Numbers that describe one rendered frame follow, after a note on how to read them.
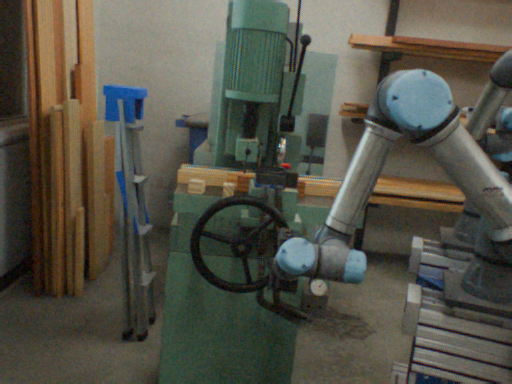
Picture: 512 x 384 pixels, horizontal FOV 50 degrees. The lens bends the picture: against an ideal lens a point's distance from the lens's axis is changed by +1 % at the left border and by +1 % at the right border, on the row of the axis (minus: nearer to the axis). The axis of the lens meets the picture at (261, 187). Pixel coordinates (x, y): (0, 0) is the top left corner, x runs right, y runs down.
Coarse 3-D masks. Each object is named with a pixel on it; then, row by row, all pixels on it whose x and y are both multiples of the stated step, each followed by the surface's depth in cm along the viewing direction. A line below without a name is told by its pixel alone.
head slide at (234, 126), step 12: (240, 108) 189; (264, 108) 189; (228, 120) 190; (240, 120) 190; (264, 120) 190; (228, 132) 191; (240, 132) 191; (264, 132) 191; (228, 144) 191; (264, 144) 192; (264, 156) 193
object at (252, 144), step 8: (240, 136) 186; (256, 136) 191; (240, 144) 178; (248, 144) 178; (256, 144) 178; (240, 152) 179; (256, 152) 179; (240, 160) 179; (248, 160) 179; (256, 160) 180
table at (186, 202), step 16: (176, 192) 170; (208, 192) 174; (240, 192) 179; (176, 208) 170; (192, 208) 170; (224, 208) 171; (240, 208) 171; (304, 208) 172; (320, 208) 172; (240, 224) 163; (256, 224) 162; (272, 224) 163; (288, 224) 163; (320, 224) 173
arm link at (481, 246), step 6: (480, 222) 135; (480, 228) 135; (486, 228) 131; (480, 234) 134; (486, 234) 131; (480, 240) 134; (486, 240) 132; (480, 246) 134; (486, 246) 132; (492, 246) 130; (480, 252) 134; (486, 252) 132; (492, 252) 131; (492, 258) 131; (498, 258) 131
